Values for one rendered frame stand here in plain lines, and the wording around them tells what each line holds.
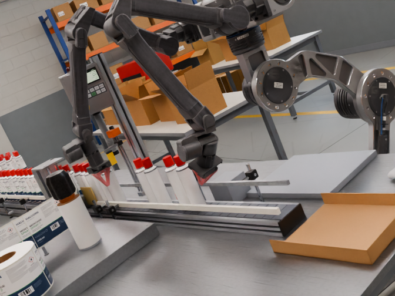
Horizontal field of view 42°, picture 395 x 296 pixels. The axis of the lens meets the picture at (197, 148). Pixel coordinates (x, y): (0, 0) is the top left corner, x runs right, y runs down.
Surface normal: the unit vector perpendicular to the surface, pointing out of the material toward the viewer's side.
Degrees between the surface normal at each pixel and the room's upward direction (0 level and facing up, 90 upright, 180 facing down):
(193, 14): 90
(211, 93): 90
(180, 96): 88
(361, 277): 0
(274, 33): 91
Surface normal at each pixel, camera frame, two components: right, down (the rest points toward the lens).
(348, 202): -0.68, 0.44
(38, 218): 0.67, -0.10
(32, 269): 0.85, -0.24
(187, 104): 0.31, -0.11
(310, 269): -0.38, -0.90
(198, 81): 0.61, 0.15
